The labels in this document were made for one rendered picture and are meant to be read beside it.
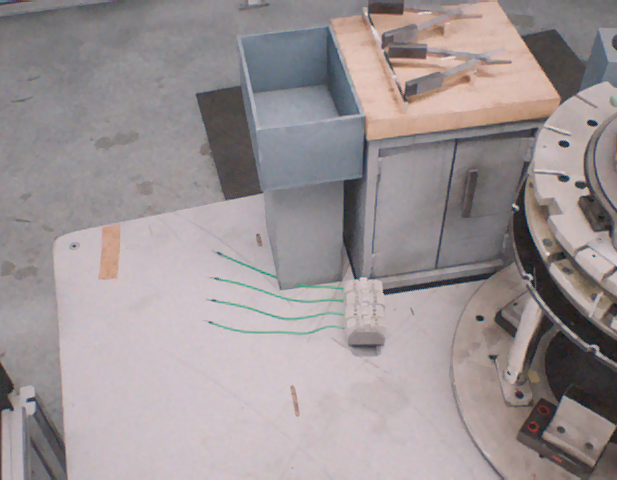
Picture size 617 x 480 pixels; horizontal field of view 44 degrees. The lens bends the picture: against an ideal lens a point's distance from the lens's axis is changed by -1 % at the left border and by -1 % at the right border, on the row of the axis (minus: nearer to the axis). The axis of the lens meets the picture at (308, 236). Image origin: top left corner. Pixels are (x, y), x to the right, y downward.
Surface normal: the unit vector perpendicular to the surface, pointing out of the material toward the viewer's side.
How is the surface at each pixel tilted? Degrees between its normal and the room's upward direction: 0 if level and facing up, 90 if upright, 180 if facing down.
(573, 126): 0
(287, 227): 90
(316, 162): 90
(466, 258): 90
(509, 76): 0
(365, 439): 0
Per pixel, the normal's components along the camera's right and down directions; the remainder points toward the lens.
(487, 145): 0.18, 0.73
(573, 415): -0.62, 0.59
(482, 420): -0.02, -0.67
